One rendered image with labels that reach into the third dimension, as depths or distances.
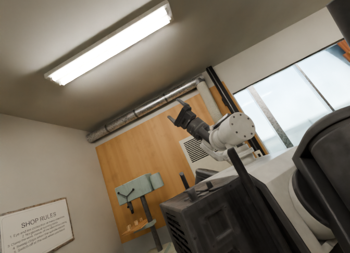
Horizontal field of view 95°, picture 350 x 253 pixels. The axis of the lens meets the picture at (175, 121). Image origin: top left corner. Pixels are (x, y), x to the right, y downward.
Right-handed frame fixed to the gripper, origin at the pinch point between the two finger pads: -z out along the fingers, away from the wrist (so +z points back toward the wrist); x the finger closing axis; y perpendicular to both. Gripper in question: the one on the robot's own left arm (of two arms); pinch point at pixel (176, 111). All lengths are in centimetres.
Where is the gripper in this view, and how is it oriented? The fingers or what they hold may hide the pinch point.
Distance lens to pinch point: 81.2
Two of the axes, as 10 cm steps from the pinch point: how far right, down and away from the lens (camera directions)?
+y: -5.7, 1.4, -8.1
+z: 7.0, 6.0, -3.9
